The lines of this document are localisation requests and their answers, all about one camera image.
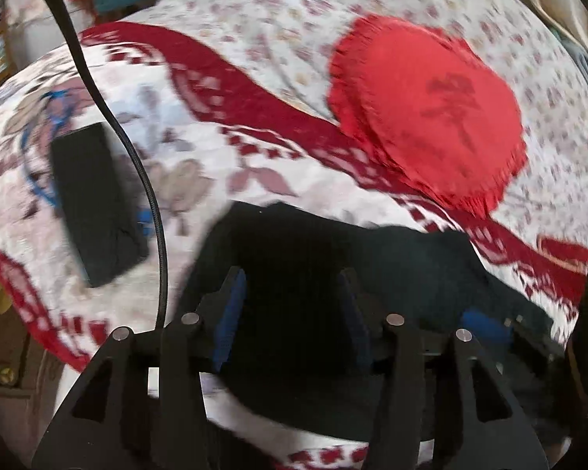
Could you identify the black pants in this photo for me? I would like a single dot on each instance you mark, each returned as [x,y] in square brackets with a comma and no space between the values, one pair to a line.
[294,254]

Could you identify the black rectangular box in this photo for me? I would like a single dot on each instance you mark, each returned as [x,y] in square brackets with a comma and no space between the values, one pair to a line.
[95,200]

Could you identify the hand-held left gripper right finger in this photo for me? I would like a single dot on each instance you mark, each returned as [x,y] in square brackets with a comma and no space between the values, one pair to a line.
[356,325]

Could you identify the red and white printed blanket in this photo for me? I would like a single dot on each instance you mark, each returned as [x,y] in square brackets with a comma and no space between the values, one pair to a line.
[176,156]

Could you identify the beige cloth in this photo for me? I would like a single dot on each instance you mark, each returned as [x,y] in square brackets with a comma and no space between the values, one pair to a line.
[563,5]

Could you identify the red round fringed cushion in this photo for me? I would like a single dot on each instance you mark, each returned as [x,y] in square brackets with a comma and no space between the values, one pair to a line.
[421,107]

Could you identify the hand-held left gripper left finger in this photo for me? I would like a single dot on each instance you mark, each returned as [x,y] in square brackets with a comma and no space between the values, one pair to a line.
[228,320]

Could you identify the white floral bed sheet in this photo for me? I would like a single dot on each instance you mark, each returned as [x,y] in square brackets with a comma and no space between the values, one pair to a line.
[284,29]

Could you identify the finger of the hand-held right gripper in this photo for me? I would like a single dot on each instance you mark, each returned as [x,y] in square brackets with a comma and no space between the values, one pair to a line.
[486,329]

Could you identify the brown wooden cabinet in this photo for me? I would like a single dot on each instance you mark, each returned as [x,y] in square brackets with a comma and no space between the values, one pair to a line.
[14,367]

